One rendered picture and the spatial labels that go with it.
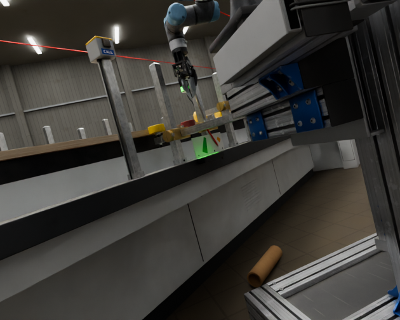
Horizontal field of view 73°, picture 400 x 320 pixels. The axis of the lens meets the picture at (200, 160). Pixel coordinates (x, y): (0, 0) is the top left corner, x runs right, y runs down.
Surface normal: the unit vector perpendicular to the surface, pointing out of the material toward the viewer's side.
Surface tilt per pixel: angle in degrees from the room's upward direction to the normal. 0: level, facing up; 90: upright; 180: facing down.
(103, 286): 90
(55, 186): 90
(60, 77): 90
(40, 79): 90
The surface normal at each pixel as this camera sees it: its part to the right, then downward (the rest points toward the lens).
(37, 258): 0.77, -0.17
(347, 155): -0.58, 0.20
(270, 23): -0.92, 0.26
